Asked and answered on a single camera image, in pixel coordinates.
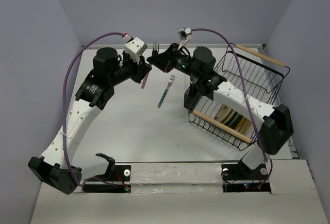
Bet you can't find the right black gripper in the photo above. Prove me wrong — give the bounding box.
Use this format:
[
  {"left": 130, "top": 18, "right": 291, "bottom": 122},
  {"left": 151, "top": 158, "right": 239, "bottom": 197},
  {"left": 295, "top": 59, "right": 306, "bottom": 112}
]
[{"left": 148, "top": 42, "right": 202, "bottom": 80}]

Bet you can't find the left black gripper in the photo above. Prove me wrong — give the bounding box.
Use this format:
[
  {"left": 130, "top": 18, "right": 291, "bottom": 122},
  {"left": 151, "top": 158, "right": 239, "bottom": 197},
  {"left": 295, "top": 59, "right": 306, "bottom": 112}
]
[{"left": 108, "top": 51, "right": 152, "bottom": 86}]

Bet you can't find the pink handled fork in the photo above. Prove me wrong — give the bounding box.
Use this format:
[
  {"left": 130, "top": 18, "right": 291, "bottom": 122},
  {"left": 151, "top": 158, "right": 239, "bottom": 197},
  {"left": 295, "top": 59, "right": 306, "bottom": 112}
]
[{"left": 141, "top": 42, "right": 159, "bottom": 89}]

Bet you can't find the teal handled fork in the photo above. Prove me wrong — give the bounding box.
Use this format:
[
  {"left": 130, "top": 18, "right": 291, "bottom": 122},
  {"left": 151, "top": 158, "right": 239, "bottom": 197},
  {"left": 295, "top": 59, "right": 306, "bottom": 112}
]
[{"left": 157, "top": 74, "right": 175, "bottom": 108}]

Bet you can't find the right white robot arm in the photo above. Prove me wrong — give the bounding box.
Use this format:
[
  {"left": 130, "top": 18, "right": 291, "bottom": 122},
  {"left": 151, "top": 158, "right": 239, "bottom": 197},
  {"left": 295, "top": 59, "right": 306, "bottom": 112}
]
[{"left": 147, "top": 43, "right": 294, "bottom": 179}]

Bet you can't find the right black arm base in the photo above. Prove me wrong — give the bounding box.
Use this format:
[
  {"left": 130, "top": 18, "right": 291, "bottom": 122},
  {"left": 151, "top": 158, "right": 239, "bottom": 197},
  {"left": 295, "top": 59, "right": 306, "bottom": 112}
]
[{"left": 220, "top": 164, "right": 271, "bottom": 193}]

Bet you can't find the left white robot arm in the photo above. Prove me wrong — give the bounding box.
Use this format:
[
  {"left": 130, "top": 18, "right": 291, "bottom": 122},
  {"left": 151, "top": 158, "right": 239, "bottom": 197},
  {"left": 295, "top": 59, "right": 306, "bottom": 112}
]
[{"left": 28, "top": 47, "right": 152, "bottom": 194}]

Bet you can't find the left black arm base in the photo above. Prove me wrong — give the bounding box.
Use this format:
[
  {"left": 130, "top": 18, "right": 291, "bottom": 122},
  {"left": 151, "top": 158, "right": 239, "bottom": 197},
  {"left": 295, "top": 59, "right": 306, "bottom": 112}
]
[{"left": 81, "top": 163, "right": 131, "bottom": 194}]

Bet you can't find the black utensil caddy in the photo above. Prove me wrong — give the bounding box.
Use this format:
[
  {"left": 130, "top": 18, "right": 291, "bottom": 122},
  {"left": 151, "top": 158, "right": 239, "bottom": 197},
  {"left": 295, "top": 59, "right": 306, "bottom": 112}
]
[{"left": 184, "top": 83, "right": 203, "bottom": 111}]

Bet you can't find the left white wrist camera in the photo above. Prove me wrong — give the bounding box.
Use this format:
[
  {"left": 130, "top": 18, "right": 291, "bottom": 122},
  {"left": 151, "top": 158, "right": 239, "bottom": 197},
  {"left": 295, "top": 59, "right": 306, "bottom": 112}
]
[{"left": 123, "top": 33, "right": 147, "bottom": 65}]

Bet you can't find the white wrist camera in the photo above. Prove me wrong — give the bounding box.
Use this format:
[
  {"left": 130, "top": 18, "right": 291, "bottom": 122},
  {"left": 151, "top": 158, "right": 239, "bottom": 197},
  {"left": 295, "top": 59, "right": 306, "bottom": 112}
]
[
  {"left": 177, "top": 28, "right": 192, "bottom": 50},
  {"left": 123, "top": 33, "right": 147, "bottom": 65}
]

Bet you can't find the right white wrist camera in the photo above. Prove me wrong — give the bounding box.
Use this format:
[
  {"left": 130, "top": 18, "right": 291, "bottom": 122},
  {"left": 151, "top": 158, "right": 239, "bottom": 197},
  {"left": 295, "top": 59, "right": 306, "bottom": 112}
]
[{"left": 177, "top": 28, "right": 192, "bottom": 50}]

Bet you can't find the black wire dish rack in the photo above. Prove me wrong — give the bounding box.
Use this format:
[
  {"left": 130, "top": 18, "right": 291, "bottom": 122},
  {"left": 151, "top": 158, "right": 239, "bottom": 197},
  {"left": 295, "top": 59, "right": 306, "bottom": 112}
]
[{"left": 186, "top": 45, "right": 290, "bottom": 151}]

